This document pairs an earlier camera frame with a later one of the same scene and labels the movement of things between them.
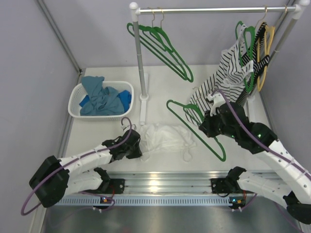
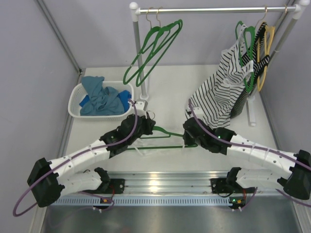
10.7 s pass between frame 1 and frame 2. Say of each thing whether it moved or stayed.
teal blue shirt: stayed
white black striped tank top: stayed
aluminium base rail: stayed
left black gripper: moved
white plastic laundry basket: stayed
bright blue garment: stayed
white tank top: moved
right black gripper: moved
